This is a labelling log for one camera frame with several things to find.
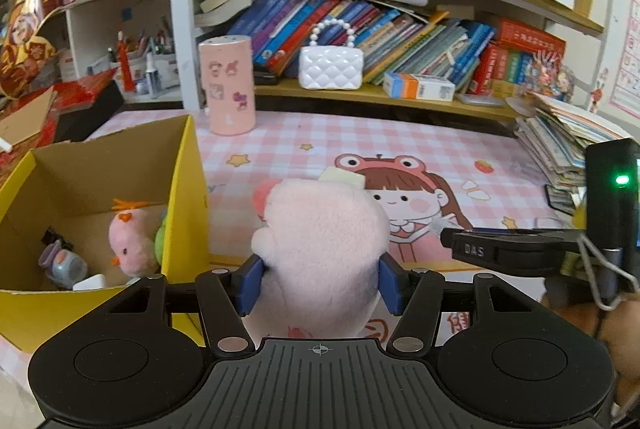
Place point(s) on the brown cardboard sheet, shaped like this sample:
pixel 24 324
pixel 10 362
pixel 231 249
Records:
pixel 22 119

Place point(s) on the purple grey toy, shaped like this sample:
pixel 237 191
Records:
pixel 62 264

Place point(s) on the small pink chick plush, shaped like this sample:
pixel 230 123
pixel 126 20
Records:
pixel 132 244

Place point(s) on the green plush toy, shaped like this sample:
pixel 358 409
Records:
pixel 160 241

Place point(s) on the stack of thin books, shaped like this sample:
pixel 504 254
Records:
pixel 560 139

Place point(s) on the pink sticker canister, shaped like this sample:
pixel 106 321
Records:
pixel 227 84

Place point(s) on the red gold foil balloon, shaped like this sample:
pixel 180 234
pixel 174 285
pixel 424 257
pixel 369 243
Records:
pixel 22 39

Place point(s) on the red boxed dictionary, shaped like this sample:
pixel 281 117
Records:
pixel 525 59

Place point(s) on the wooden bookshelf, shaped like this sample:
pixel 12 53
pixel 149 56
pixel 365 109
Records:
pixel 370 95

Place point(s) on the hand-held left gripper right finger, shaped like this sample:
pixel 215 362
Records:
pixel 391 283

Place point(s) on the person's right hand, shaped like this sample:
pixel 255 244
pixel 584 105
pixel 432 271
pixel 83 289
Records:
pixel 625 339

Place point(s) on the white cubby cabinet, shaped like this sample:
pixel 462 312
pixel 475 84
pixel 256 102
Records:
pixel 105 29

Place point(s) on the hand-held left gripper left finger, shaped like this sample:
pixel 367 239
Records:
pixel 251 283

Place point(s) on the white foam block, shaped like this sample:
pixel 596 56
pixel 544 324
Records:
pixel 342 178

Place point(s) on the white marker pen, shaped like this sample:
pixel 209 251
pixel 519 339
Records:
pixel 4 145

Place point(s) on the yellow cardboard box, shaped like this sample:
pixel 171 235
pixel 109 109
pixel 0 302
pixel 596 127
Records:
pixel 187 209

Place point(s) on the white orange medicine box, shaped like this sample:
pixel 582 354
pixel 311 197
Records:
pixel 420 88

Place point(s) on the red flat box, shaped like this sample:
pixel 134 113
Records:
pixel 85 86

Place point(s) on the black binder clip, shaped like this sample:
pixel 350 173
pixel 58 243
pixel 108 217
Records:
pixel 50 236

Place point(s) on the white small box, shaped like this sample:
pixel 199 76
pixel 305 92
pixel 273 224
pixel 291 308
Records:
pixel 91 283

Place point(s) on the pen holders with pens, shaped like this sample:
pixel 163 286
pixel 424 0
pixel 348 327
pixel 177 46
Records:
pixel 150 69

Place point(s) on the pink checkered tablecloth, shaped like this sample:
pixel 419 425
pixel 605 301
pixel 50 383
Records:
pixel 300 144

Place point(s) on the row of blue red books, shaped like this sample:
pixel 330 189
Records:
pixel 400 44

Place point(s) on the large pink plush toy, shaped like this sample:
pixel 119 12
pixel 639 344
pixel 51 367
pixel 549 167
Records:
pixel 320 249

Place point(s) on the pink wall poster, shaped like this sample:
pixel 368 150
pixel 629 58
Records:
pixel 627 34

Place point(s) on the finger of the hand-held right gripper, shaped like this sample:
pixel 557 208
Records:
pixel 515 249

